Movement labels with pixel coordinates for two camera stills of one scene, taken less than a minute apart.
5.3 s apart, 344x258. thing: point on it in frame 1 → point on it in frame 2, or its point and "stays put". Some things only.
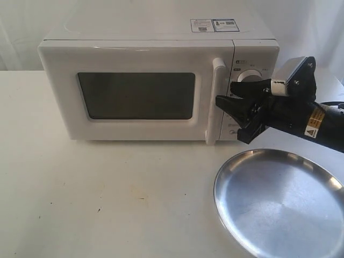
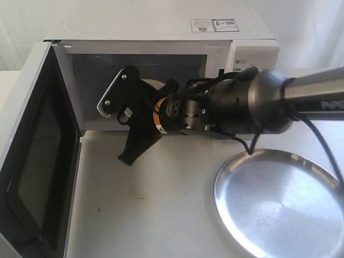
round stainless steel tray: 279,204 stays put
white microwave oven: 153,73 stays put
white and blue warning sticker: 214,25 stays put
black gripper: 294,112 → 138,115
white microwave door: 134,90 → 39,177
